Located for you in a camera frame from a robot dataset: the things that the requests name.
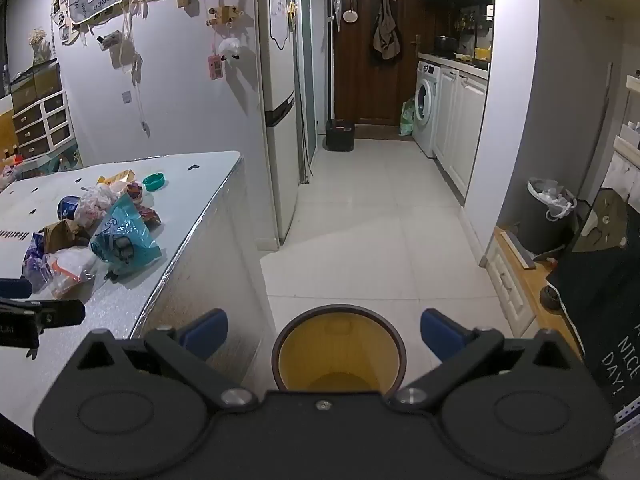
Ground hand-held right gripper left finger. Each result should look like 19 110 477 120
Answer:
67 308 258 411

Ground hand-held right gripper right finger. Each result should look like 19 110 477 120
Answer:
390 308 586 413

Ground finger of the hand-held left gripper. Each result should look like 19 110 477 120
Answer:
0 280 34 299
0 298 86 330

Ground clear bag with orange strip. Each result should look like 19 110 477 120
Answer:
45 247 99 301

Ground brown paper wrapper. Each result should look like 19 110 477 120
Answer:
42 220 92 254

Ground blue round container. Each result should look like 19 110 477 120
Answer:
57 196 84 222

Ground yellow bin with brown rim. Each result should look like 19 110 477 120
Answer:
271 304 407 395

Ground teal plastic bag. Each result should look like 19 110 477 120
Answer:
90 194 163 281

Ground pink and white plastic bag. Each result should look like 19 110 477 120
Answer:
75 184 121 228

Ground dark red snack wrapper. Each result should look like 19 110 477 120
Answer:
125 182 162 231

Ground yellow packet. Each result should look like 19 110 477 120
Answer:
96 170 137 187

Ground grey trash can white liner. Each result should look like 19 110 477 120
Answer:
525 177 579 256

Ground low white cabinet wooden top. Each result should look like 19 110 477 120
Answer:
487 225 586 357

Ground dark round object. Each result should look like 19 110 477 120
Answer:
540 285 564 312

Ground grey board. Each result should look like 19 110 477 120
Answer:
500 225 537 269

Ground white drawer cabinet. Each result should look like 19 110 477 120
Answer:
10 91 77 161

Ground glass display case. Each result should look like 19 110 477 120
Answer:
10 57 63 113

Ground refrigerator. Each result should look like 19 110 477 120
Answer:
255 0 302 252

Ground white kitchen cabinets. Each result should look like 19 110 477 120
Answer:
432 67 489 202

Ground green bag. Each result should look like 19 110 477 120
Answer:
398 97 416 137

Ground black floor bin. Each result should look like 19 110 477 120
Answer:
325 119 356 152

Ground white washing machine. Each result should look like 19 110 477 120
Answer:
412 60 442 159

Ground vase of dried flowers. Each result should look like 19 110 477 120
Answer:
27 27 54 66

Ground white shelf unit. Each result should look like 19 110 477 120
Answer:
600 74 640 202

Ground brown wooden door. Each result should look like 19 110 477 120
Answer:
332 0 427 128

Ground white plush toy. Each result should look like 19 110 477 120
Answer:
217 37 244 62

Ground hanging cloth bag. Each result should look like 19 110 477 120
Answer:
371 0 404 66

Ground wooden wall ornament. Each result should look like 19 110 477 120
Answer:
207 5 244 27

